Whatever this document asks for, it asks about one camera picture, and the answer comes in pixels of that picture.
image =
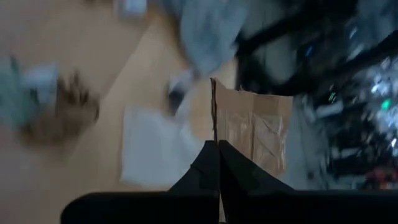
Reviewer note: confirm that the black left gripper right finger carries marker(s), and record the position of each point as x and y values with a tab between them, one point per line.
280	208

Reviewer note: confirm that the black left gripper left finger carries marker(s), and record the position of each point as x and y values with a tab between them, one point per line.
155	208

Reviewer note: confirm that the white paper towel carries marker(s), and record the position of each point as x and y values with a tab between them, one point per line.
149	146

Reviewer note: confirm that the brown cardboard piece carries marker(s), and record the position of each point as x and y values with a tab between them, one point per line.
248	124

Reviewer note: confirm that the white printed wrapper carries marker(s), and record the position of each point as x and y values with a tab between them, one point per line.
180	90

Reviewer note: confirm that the large brown paper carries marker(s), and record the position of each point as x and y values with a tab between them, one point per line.
62	115

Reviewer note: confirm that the clear plastic wrapper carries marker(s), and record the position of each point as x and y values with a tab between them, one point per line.
25	90

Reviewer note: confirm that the grey plastic trash bag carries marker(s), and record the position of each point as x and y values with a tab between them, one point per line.
211	31

